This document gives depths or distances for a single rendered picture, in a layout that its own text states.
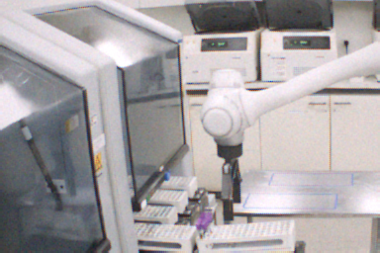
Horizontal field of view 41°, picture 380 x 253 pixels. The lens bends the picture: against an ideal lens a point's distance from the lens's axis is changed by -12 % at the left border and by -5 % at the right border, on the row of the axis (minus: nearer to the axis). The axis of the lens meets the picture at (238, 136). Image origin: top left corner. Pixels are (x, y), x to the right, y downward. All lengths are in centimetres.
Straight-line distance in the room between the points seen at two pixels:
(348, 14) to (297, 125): 109
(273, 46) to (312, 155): 83
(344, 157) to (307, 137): 32
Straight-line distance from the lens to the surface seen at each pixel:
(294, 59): 383
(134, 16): 217
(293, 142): 395
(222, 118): 131
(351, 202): 201
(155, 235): 173
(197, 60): 394
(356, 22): 442
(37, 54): 137
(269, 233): 164
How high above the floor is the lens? 161
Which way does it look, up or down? 16 degrees down
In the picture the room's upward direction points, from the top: 3 degrees counter-clockwise
